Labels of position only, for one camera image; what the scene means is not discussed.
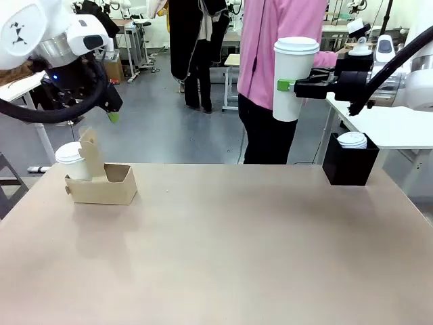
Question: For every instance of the short white lidded paper cup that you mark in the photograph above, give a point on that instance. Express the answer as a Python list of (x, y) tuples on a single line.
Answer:
[(72, 162)]

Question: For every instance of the black pole stand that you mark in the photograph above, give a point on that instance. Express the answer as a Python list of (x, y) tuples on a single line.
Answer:
[(389, 13)]

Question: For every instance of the black square box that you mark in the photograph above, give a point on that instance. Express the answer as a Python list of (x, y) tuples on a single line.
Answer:
[(350, 166)]

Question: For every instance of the white background workbench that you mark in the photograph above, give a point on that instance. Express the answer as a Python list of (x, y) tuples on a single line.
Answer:
[(333, 30)]

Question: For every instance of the person in pink hoodie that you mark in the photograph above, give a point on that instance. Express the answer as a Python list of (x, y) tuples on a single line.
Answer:
[(260, 67)]

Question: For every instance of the brown cardboard box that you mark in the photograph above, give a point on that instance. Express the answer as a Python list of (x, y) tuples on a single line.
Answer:
[(114, 67)]

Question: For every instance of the black hanging garment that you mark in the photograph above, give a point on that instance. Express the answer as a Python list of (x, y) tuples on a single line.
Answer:
[(98, 17)]

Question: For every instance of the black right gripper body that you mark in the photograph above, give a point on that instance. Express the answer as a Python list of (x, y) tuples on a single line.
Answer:
[(352, 86)]

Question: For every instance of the large white side table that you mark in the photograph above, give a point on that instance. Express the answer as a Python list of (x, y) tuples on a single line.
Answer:
[(389, 128)]

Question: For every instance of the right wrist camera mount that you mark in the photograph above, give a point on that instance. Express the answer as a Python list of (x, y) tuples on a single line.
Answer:
[(359, 50)]

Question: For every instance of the brown furry cloth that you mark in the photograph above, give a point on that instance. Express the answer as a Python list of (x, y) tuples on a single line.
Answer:
[(17, 74)]

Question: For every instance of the person's left forearm pink sleeve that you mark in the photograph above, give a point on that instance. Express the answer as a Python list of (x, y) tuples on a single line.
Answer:
[(325, 59)]

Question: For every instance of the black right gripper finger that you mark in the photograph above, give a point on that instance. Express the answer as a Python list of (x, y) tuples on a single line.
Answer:
[(314, 88), (323, 74)]

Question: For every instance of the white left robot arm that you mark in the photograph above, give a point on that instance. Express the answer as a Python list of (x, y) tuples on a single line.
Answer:
[(30, 30)]

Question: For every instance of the tall white lidded paper cup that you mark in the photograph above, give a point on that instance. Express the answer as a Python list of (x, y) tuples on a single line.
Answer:
[(292, 74)]

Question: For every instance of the dark grey chair frame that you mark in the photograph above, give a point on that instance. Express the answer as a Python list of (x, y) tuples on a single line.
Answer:
[(11, 186)]

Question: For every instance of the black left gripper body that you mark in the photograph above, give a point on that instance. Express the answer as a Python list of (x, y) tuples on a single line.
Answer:
[(72, 79)]

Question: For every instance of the stack of white cup lids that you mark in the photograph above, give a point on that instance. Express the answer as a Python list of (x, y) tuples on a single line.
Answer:
[(352, 140)]

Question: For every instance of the brown cardboard cup carrier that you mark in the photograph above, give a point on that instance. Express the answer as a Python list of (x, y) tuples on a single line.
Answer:
[(101, 189)]

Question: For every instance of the small wooden top table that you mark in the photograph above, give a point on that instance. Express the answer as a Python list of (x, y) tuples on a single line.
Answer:
[(231, 64)]

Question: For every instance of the background person in black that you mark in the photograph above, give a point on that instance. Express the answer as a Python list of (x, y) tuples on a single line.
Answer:
[(198, 54)]

